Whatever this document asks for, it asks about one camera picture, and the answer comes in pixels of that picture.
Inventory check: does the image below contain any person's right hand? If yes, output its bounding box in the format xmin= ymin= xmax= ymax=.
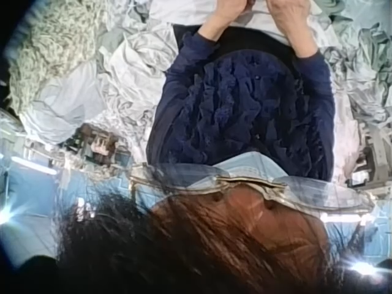
xmin=265 ymin=0 xmax=311 ymax=24

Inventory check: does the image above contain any person's left hand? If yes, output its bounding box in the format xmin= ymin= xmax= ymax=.
xmin=214 ymin=0 xmax=255 ymax=24

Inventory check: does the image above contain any white cloth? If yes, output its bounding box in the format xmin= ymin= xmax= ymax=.
xmin=149 ymin=0 xmax=336 ymax=48

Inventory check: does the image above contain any heap of pale green cloths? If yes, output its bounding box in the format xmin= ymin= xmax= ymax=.
xmin=309 ymin=0 xmax=392 ymax=123

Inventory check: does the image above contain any heap of white cloths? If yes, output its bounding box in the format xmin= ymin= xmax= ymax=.
xmin=23 ymin=18 xmax=184 ymax=146

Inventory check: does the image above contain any speckled green white fabric heap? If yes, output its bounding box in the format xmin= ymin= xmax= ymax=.
xmin=7 ymin=0 xmax=108 ymax=111

